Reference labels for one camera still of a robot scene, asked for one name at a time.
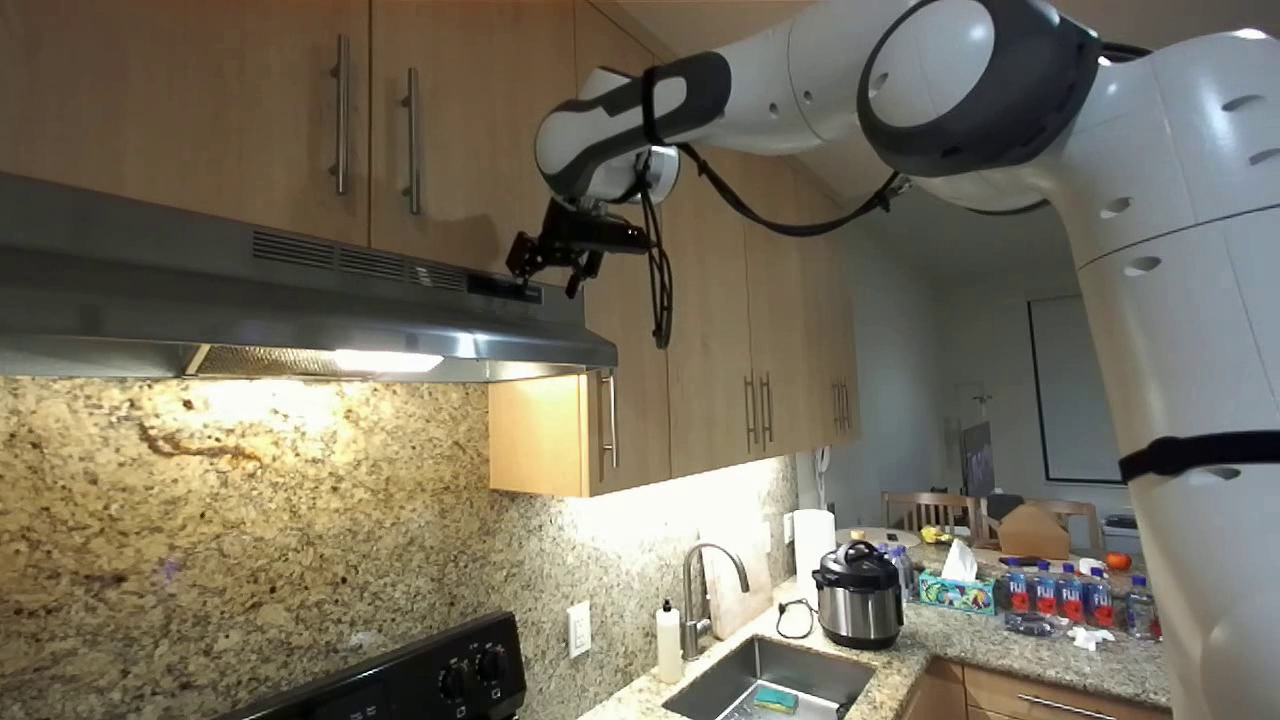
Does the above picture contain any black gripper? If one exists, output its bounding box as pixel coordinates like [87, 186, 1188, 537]
[502, 197, 608, 299]

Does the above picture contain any black stove control panel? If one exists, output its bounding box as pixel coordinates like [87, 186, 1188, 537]
[223, 613, 532, 720]

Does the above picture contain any stainless steel range hood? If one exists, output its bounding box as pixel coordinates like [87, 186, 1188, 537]
[0, 172, 621, 394]

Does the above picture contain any silver kitchen faucet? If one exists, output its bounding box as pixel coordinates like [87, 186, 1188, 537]
[681, 537, 757, 663]

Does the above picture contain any white soap bottle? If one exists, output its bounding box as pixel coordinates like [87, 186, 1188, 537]
[653, 598, 686, 690]

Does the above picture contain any wooden slatted chair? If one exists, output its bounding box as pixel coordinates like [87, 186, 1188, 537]
[885, 490, 985, 544]

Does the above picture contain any stainless steel sink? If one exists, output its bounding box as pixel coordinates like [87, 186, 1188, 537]
[658, 634, 879, 720]

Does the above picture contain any silver black pressure cooker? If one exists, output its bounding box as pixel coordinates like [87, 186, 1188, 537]
[810, 537, 907, 652]

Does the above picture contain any green blue sponge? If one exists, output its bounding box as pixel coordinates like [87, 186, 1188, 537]
[724, 675, 810, 720]

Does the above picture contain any teal tissue box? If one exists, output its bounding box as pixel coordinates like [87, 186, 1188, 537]
[914, 537, 999, 615]

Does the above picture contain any brown rounded chair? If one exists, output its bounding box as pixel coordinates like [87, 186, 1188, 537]
[991, 496, 1081, 566]

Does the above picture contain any water bottle blue red label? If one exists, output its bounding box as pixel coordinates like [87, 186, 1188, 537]
[1032, 559, 1064, 634]
[1085, 569, 1117, 634]
[1123, 574, 1159, 642]
[1056, 566, 1092, 634]
[999, 559, 1034, 634]

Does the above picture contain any wooden base cabinet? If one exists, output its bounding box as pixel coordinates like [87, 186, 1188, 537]
[904, 658, 1177, 720]

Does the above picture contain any orange capped bottle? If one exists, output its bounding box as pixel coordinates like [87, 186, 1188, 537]
[1102, 553, 1140, 634]

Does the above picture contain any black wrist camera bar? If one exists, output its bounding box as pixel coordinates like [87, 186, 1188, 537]
[590, 217, 654, 255]

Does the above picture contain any light wooden wall cabinet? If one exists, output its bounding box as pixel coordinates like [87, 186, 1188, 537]
[0, 0, 589, 294]
[484, 0, 859, 501]

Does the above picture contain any white wall outlet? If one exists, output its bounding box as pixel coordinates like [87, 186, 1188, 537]
[563, 598, 598, 663]

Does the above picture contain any black power cord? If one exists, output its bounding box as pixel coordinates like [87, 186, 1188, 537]
[773, 598, 821, 645]

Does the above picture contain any white wall board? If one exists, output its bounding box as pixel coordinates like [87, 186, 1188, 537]
[1025, 294, 1132, 490]

